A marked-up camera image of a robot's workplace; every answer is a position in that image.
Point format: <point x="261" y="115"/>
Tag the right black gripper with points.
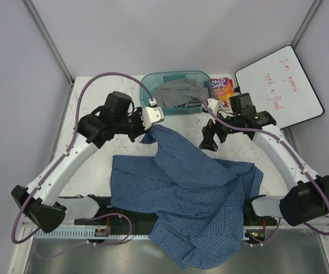
<point x="208" y="142"/>

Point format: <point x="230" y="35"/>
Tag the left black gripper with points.
<point x="138" y="113"/>

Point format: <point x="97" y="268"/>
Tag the blue checkered long sleeve shirt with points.
<point x="198" y="200"/>

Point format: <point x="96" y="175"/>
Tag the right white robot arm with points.
<point x="308" y="192"/>

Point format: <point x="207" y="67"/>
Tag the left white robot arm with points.
<point x="40" y="200"/>

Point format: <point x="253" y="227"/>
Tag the Roald Dahl book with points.
<point x="221" y="89"/>

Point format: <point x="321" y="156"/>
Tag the grey shirt in bin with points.
<point x="184" y="92"/>

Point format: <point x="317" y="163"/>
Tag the teal plastic bin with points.
<point x="155" y="79"/>

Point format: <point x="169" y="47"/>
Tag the whiteboard with red writing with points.
<point x="278" y="83"/>

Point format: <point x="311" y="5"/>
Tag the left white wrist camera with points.
<point x="152" y="115"/>

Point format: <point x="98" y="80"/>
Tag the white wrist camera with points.
<point x="152" y="115"/>
<point x="210" y="104"/>

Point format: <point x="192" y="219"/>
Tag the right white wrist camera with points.
<point x="210" y="104"/>

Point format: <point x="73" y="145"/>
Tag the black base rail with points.
<point x="142" y="223"/>

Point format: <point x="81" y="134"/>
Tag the white slotted cable duct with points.
<point x="67" y="232"/>

